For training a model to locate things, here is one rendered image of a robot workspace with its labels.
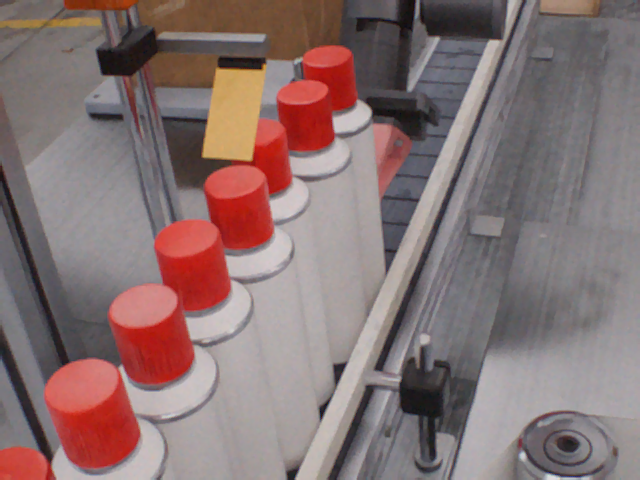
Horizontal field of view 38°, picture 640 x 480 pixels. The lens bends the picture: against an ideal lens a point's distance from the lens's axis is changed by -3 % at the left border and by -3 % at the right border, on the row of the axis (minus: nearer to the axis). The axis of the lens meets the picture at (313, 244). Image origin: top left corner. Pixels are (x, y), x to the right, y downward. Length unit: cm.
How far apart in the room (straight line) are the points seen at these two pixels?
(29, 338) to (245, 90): 19
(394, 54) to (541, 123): 37
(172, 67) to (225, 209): 69
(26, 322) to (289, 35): 61
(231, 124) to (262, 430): 17
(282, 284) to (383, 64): 25
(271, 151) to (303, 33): 56
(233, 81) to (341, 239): 13
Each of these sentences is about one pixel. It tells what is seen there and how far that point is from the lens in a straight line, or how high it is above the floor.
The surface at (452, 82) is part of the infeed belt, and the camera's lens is 104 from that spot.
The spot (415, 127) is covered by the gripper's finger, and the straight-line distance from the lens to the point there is 74.
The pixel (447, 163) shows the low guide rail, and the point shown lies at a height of 91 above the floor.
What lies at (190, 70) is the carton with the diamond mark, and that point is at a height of 87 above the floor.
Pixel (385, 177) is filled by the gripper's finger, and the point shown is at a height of 95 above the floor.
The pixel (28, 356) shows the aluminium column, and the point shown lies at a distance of 58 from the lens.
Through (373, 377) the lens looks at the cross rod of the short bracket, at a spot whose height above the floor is 91.
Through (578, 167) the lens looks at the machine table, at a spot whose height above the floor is 83.
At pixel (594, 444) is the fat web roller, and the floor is 107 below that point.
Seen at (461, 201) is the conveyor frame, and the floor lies 88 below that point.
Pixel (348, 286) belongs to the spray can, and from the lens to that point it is 63.
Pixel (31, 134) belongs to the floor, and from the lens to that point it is 315.
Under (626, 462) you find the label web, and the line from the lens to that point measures 40.
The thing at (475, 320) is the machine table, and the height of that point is 83.
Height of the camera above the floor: 134
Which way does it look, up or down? 35 degrees down
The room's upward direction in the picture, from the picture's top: 8 degrees counter-clockwise
